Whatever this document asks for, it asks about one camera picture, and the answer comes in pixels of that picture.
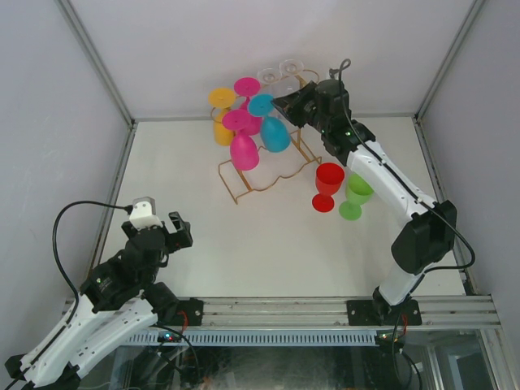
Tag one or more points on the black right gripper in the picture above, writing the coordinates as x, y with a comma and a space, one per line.
289, 106

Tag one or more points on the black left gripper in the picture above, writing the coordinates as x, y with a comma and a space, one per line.
183, 238

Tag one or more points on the blue wine glass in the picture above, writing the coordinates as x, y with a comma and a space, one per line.
273, 131

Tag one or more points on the pink wine glass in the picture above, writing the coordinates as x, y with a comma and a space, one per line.
248, 87
243, 150

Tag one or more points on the red wine glass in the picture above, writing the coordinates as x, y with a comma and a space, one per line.
328, 180

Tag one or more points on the green wine glass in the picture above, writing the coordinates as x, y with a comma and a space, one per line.
358, 192

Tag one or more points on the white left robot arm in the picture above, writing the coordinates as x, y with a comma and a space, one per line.
119, 298

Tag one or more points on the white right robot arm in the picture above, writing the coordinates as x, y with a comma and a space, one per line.
427, 226

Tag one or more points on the clear wine glass left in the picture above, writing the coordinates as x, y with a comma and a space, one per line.
269, 76

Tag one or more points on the clear wine glass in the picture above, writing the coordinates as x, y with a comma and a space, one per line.
269, 76
291, 67

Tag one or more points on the clear wine glass right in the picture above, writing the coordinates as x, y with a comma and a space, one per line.
291, 67

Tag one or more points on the orange wine glass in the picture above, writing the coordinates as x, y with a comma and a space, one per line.
221, 101

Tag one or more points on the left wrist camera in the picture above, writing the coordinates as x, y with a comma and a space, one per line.
143, 214

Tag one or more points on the gold wire glass rack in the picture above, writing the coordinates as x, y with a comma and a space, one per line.
272, 167

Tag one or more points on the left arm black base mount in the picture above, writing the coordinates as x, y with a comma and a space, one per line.
188, 312

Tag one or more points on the grey slotted cable duct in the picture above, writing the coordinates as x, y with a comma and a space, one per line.
256, 338

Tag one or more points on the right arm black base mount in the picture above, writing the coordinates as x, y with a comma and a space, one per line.
371, 312

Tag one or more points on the aluminium frame rail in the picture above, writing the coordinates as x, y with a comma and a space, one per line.
438, 313

